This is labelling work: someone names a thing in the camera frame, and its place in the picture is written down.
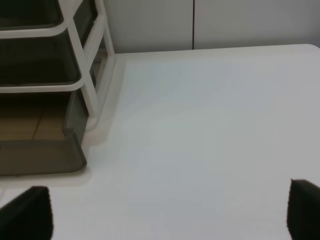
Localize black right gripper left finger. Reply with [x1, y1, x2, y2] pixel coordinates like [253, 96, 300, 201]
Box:
[0, 186, 54, 240]

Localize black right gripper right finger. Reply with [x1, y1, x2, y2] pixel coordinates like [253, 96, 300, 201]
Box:
[286, 179, 320, 240]

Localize smoky translucent drawer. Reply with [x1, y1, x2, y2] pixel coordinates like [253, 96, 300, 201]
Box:
[0, 0, 98, 40]
[0, 90, 89, 177]
[0, 30, 82, 87]

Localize white plastic drawer frame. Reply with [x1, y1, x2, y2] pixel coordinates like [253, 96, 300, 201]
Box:
[0, 0, 115, 131]

